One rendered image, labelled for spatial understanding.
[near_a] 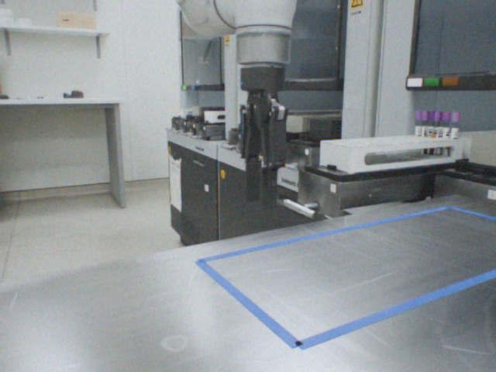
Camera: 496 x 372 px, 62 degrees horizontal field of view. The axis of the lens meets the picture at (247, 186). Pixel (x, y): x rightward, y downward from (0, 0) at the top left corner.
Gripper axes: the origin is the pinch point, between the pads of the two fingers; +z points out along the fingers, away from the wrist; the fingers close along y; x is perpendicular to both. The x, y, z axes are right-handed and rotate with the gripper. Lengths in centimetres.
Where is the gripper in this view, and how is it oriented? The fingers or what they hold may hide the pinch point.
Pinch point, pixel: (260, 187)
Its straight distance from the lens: 73.1
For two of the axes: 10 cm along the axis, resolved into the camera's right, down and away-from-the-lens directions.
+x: -9.0, 0.8, -4.3
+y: -4.3, -2.0, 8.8
